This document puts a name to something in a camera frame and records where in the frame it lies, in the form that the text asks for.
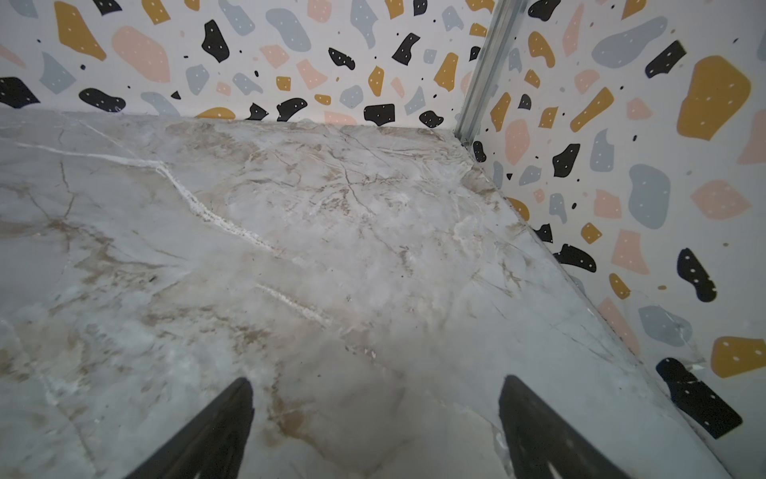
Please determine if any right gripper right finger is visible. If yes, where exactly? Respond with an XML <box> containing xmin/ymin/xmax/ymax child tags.
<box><xmin>499</xmin><ymin>375</ymin><xmax>628</xmax><ymax>478</ymax></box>

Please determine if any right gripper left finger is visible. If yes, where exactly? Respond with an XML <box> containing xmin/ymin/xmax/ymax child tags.
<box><xmin>128</xmin><ymin>377</ymin><xmax>255</xmax><ymax>479</ymax></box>

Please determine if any right corner metal post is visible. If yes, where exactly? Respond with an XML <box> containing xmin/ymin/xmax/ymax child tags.
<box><xmin>454</xmin><ymin>0</ymin><xmax>528</xmax><ymax>148</ymax></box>

